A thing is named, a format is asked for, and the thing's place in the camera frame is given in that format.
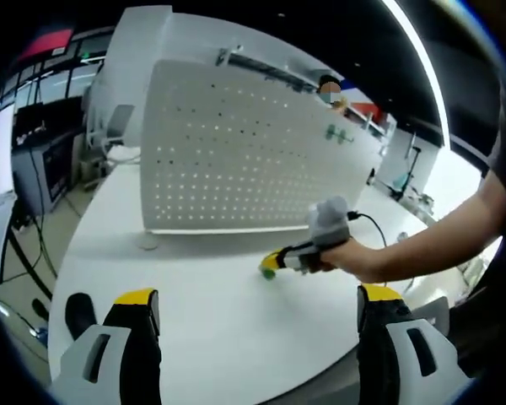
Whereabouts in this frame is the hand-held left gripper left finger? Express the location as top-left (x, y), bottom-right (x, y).
top-left (52, 288), bottom-right (162, 405)

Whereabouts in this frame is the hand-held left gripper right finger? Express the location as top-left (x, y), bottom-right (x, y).
top-left (357, 283), bottom-right (476, 405)

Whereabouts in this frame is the white perforated mounting plate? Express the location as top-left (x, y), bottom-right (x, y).
top-left (135, 58), bottom-right (383, 251)

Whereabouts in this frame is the person's right hand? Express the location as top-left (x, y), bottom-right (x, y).
top-left (318, 236), bottom-right (380, 284)

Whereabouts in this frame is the kick scooter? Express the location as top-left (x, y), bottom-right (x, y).
top-left (386, 132), bottom-right (421, 203)

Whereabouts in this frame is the person's dark shirt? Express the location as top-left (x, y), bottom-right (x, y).
top-left (449, 75), bottom-right (506, 379)

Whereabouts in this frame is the curved ceiling light band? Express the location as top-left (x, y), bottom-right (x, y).
top-left (381, 0), bottom-right (453, 149)

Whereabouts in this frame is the black equipment cabinet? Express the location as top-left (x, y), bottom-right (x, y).
top-left (12, 99), bottom-right (77, 216)

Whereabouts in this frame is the grey office chair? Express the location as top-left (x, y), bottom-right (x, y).
top-left (86, 104), bottom-right (136, 153)

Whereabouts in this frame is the white column unit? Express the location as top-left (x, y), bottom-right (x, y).
top-left (82, 3), bottom-right (321, 149)

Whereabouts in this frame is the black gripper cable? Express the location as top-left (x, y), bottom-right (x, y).
top-left (347, 210), bottom-right (389, 257)

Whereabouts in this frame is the white wall rail shelf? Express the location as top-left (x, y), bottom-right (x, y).
top-left (216, 46), bottom-right (320, 92)

